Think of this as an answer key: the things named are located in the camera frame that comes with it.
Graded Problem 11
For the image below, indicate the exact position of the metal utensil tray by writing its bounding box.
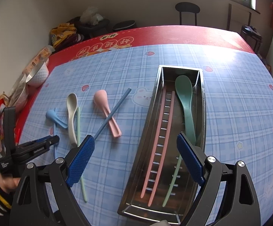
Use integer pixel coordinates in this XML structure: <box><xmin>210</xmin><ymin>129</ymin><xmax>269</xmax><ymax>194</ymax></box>
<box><xmin>117</xmin><ymin>65</ymin><xmax>206</xmax><ymax>224</ymax></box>

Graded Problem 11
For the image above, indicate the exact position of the dark red cloth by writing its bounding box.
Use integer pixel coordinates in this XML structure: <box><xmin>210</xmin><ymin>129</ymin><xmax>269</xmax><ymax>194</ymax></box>
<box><xmin>66</xmin><ymin>32</ymin><xmax>85</xmax><ymax>45</ymax></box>

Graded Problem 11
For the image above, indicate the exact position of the pink chopstick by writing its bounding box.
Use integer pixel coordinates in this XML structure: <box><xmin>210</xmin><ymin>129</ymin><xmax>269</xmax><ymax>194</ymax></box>
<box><xmin>148</xmin><ymin>91</ymin><xmax>175</xmax><ymax>206</ymax></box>
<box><xmin>140</xmin><ymin>86</ymin><xmax>168</xmax><ymax>199</ymax></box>

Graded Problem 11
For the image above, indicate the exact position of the white bowl with soup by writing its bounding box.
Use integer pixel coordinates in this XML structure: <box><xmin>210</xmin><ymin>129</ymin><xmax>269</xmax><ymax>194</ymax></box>
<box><xmin>26</xmin><ymin>61</ymin><xmax>49</xmax><ymax>87</ymax></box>

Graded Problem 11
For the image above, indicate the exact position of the beige spoon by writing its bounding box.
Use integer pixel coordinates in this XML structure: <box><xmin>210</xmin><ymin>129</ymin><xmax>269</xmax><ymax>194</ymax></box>
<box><xmin>66</xmin><ymin>93</ymin><xmax>78</xmax><ymax>146</ymax></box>

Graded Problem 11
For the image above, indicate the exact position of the yellow clothing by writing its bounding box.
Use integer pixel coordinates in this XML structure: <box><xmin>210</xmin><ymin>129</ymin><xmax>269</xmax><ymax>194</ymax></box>
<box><xmin>50</xmin><ymin>24</ymin><xmax>78</xmax><ymax>50</ymax></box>

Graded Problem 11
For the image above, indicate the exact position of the blue plaid table mat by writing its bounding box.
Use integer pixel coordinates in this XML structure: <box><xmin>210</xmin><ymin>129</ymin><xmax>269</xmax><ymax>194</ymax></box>
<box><xmin>16</xmin><ymin>45</ymin><xmax>273</xmax><ymax>226</ymax></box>

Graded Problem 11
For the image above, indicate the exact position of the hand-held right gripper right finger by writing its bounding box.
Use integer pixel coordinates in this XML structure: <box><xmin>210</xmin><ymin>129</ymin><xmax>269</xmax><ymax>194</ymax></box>
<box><xmin>176</xmin><ymin>132</ymin><xmax>262</xmax><ymax>226</ymax></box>

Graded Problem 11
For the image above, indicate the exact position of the green spoon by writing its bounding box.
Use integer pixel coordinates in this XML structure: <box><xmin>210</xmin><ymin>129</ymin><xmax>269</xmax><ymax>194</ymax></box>
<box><xmin>175</xmin><ymin>75</ymin><xmax>197</xmax><ymax>144</ymax></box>

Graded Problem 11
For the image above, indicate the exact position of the light green chopstick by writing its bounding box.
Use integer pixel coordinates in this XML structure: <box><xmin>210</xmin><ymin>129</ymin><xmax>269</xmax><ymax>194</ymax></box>
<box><xmin>77</xmin><ymin>107</ymin><xmax>88</xmax><ymax>203</ymax></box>
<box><xmin>162</xmin><ymin>155</ymin><xmax>183</xmax><ymax>207</ymax></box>

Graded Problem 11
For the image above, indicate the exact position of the person's left hand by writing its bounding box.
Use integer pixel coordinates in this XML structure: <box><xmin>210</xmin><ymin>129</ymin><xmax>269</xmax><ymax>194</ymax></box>
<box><xmin>0</xmin><ymin>173</ymin><xmax>21</xmax><ymax>193</ymax></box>

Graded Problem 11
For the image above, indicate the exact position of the blue chopstick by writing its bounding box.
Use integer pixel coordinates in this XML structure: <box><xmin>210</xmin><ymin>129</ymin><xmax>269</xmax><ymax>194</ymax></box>
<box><xmin>93</xmin><ymin>88</ymin><xmax>132</xmax><ymax>140</ymax></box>
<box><xmin>52</xmin><ymin>107</ymin><xmax>58</xmax><ymax>159</ymax></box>

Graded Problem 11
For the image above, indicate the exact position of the blue spoon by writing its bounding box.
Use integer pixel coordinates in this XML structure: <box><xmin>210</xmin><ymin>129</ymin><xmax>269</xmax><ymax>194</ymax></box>
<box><xmin>46</xmin><ymin>108</ymin><xmax>68</xmax><ymax>129</ymax></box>

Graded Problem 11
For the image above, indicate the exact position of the pink wrapped bowl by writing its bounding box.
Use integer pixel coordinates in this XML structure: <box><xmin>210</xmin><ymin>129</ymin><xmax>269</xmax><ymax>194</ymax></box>
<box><xmin>8</xmin><ymin>75</ymin><xmax>30</xmax><ymax>113</ymax></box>

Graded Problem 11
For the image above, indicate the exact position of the pink spoon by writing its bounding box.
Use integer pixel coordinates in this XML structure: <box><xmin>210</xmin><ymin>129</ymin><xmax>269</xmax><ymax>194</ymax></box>
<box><xmin>93</xmin><ymin>90</ymin><xmax>122</xmax><ymax>138</ymax></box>

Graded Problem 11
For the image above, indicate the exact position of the grey chair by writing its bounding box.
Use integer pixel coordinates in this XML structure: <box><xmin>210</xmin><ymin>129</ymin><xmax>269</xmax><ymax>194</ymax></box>
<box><xmin>76</xmin><ymin>19</ymin><xmax>110</xmax><ymax>40</ymax></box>

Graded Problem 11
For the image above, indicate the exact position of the red printed tablecloth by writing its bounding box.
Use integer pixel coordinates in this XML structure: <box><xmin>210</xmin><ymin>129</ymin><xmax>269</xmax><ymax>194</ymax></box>
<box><xmin>14</xmin><ymin>25</ymin><xmax>257</xmax><ymax>146</ymax></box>

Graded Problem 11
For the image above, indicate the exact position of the white plastic bag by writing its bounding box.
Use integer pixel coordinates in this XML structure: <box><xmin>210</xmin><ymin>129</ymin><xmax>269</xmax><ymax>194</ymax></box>
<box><xmin>80</xmin><ymin>7</ymin><xmax>104</xmax><ymax>25</ymax></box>

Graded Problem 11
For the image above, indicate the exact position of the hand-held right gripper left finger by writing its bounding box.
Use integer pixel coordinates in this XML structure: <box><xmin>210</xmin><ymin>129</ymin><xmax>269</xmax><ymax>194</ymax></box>
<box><xmin>9</xmin><ymin>135</ymin><xmax>96</xmax><ymax>226</ymax></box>

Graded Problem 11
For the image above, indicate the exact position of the black round stool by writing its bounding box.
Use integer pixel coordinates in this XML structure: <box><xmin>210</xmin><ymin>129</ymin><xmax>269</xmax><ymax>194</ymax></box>
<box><xmin>175</xmin><ymin>2</ymin><xmax>200</xmax><ymax>26</ymax></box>

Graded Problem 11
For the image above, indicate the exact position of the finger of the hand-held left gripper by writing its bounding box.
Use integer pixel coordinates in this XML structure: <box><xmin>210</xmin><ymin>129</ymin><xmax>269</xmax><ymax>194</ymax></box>
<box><xmin>31</xmin><ymin>135</ymin><xmax>60</xmax><ymax>147</ymax></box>

